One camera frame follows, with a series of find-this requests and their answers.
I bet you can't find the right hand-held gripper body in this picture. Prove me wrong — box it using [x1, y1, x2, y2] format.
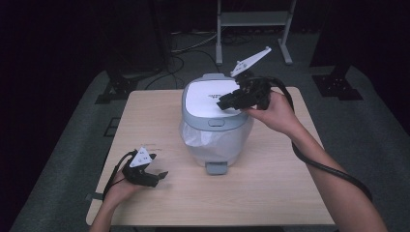
[225, 45, 273, 111]

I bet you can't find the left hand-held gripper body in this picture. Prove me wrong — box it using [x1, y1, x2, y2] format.
[121, 146, 160, 189]

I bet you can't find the white grey pedal trash can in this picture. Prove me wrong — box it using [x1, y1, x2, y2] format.
[178, 72, 255, 177]

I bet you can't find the person's left hand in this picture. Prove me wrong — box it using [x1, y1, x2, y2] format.
[102, 169, 140, 208]

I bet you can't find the person's right hand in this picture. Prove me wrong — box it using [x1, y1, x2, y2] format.
[243, 90, 303, 139]

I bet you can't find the clear plastic bin liner bag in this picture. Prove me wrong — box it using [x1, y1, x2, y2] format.
[179, 112, 255, 168]

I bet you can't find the dark floor outlet plate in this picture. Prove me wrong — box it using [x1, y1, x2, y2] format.
[102, 117, 121, 138]

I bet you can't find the grey tape strip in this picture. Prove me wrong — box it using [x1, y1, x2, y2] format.
[84, 191, 102, 203]

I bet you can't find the white metal stand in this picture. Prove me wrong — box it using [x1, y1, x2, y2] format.
[215, 0, 298, 67]

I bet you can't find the black stand base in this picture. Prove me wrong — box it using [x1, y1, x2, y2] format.
[311, 64, 365, 102]
[94, 70, 140, 105]

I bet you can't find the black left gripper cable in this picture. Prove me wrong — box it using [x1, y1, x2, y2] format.
[102, 149, 137, 201]

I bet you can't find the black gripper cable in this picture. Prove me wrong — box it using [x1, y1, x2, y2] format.
[102, 149, 137, 201]
[254, 75, 374, 203]

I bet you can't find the grey floor cable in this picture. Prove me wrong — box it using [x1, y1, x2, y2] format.
[170, 31, 220, 54]

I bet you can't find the black floor cable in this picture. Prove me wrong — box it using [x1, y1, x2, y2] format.
[144, 49, 221, 91]

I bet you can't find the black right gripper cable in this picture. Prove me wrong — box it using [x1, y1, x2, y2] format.
[254, 75, 374, 203]

